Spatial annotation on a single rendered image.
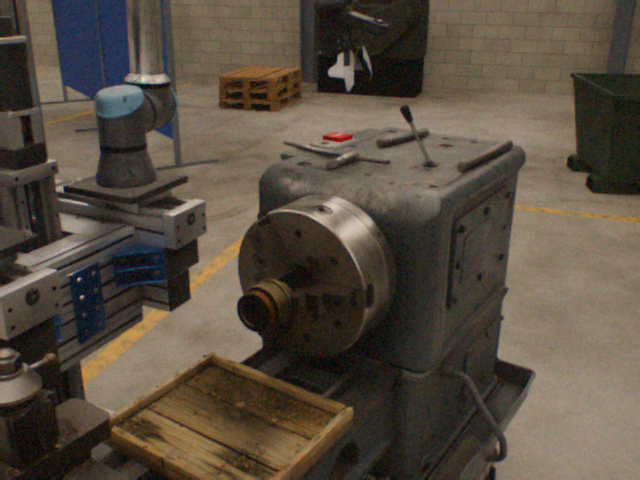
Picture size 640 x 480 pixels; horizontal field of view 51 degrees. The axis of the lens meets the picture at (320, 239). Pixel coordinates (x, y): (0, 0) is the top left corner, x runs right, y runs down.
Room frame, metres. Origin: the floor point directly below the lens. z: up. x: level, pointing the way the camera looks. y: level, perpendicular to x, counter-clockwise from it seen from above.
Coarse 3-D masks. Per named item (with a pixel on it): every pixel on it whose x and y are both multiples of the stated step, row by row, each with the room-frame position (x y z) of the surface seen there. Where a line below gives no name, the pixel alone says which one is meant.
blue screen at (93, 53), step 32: (64, 0) 8.90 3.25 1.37; (96, 0) 7.72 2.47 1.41; (64, 32) 9.07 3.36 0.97; (96, 32) 7.86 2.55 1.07; (64, 64) 9.25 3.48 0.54; (96, 64) 7.98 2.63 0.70; (128, 64) 7.01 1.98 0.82; (64, 96) 9.42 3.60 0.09; (96, 128) 7.63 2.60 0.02; (160, 128) 6.37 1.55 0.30
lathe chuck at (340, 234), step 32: (256, 224) 1.26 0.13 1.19; (288, 224) 1.22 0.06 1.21; (320, 224) 1.18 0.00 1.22; (352, 224) 1.21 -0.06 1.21; (320, 256) 1.18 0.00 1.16; (352, 256) 1.14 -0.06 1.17; (384, 288) 1.18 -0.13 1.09; (320, 320) 1.18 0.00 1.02; (352, 320) 1.14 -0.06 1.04; (320, 352) 1.18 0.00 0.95
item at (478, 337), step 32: (480, 320) 1.49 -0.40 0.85; (352, 352) 1.32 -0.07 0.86; (448, 352) 1.33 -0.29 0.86; (480, 352) 1.54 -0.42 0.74; (416, 384) 1.23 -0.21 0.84; (448, 384) 1.38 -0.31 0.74; (480, 384) 1.58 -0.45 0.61; (416, 416) 1.23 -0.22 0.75; (448, 416) 1.39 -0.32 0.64; (416, 448) 1.24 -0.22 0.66; (448, 448) 1.38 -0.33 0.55
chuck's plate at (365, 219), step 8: (328, 200) 1.28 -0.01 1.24; (336, 200) 1.28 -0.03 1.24; (344, 200) 1.29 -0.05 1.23; (344, 208) 1.26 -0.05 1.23; (352, 208) 1.26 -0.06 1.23; (360, 216) 1.25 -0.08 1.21; (368, 216) 1.26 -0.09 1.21; (368, 224) 1.24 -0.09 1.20; (376, 224) 1.25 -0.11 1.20; (376, 232) 1.23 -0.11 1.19; (376, 240) 1.22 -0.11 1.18; (384, 240) 1.23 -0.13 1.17; (384, 248) 1.22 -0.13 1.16; (384, 256) 1.21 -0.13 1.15; (392, 256) 1.23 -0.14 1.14; (392, 264) 1.22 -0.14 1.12; (392, 272) 1.21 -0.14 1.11; (392, 280) 1.21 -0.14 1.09; (392, 288) 1.21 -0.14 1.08; (392, 296) 1.22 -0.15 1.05; (384, 312) 1.21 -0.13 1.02
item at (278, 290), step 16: (256, 288) 1.12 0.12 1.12; (272, 288) 1.11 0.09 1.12; (288, 288) 1.15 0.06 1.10; (240, 304) 1.10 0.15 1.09; (256, 304) 1.15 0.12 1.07; (272, 304) 1.09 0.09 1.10; (288, 304) 1.11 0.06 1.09; (240, 320) 1.10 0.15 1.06; (256, 320) 1.12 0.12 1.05; (272, 320) 1.08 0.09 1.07
